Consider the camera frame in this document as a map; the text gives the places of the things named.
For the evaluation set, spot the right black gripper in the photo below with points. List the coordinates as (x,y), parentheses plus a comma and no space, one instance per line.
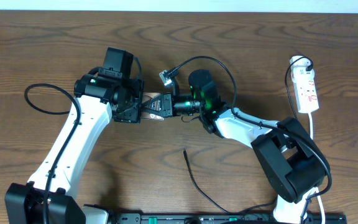
(165,106)

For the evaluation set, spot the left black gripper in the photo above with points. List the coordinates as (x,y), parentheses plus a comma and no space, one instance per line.
(133,114)

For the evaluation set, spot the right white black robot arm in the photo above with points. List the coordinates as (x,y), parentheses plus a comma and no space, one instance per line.
(290,159)

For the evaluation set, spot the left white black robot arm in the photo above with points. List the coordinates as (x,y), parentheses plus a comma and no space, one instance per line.
(49,194)

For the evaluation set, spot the white power strip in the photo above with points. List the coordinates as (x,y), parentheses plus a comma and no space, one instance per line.
(302,76)

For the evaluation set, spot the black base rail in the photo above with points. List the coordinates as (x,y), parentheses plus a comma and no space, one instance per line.
(172,218)

